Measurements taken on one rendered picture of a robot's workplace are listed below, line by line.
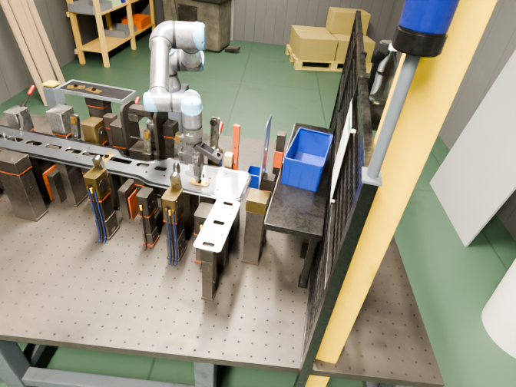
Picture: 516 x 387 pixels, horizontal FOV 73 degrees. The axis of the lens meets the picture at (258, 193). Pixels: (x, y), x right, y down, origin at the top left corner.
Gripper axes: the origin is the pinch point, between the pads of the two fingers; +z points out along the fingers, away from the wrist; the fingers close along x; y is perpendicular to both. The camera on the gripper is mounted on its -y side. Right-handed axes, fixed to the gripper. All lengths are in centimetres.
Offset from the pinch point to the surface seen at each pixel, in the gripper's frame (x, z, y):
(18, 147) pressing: 1, 1, 87
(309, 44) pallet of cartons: -502, 61, -7
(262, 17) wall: -634, 55, 99
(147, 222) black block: 14.5, 17.5, 18.9
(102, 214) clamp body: 16.0, 17.1, 39.3
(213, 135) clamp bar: -20.0, -10.8, 0.1
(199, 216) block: 18.1, 4.4, -6.3
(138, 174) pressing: 2.7, 1.9, 27.0
